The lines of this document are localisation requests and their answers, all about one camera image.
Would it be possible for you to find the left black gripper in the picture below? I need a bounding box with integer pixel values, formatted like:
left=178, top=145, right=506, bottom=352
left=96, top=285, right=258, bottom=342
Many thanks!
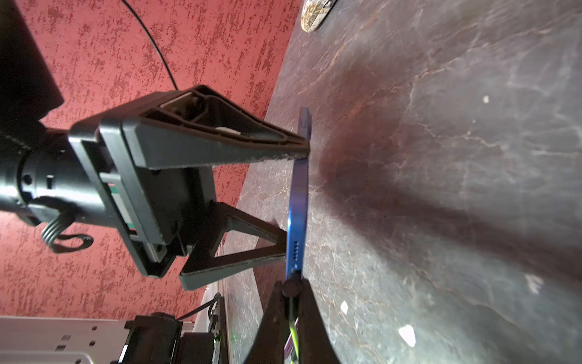
left=68, top=85, right=310, bottom=291

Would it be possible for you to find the blue-edged smartphone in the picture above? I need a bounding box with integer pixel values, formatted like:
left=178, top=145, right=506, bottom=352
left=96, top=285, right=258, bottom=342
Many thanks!
left=284, top=107, right=313, bottom=281

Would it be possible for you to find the aluminium front rail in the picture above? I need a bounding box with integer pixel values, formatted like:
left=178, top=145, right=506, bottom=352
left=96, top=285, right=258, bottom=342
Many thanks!
left=1, top=315, right=212, bottom=363

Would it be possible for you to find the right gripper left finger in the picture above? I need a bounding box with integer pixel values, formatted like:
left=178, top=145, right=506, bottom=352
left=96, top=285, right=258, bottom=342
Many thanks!
left=244, top=281, right=289, bottom=364

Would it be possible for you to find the patterned pencil pouch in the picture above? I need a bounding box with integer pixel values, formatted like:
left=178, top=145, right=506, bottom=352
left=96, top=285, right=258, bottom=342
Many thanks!
left=300, top=0, right=336, bottom=33

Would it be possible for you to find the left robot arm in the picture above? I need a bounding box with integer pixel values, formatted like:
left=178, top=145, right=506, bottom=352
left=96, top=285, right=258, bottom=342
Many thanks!
left=1, top=1, right=312, bottom=291

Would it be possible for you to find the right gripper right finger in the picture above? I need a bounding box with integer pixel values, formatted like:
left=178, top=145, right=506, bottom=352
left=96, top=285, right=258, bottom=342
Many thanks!
left=297, top=279, right=340, bottom=364

